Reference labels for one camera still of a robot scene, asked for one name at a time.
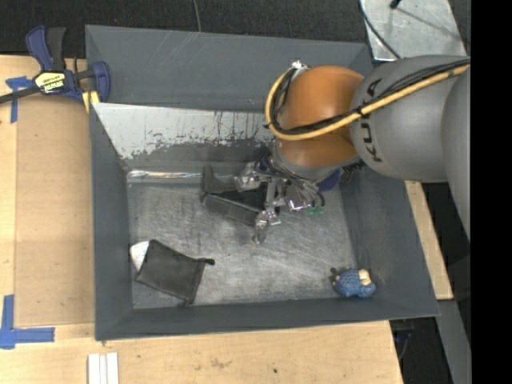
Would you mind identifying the pale wood board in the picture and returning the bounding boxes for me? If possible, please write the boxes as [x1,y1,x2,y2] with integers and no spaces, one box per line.
[14,56,98,329]

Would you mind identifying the dark flat block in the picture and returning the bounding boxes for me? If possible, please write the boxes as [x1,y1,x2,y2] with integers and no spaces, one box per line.
[199,192,262,228]

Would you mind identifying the dark grey cloth pouch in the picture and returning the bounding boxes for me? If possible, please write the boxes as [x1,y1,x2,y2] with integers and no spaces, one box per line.
[134,238,216,308]

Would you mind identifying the white rounded object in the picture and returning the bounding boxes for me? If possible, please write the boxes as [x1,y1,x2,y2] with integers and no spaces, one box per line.
[129,241,151,274]

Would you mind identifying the grey metal bin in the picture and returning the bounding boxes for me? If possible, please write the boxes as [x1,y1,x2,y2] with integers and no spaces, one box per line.
[83,24,442,342]

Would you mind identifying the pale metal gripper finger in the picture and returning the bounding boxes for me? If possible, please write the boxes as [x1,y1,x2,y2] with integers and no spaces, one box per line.
[260,209,282,228]
[251,216,270,246]

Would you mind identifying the blue toy animal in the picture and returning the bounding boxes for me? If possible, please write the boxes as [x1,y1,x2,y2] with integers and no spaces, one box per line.
[330,267,378,299]

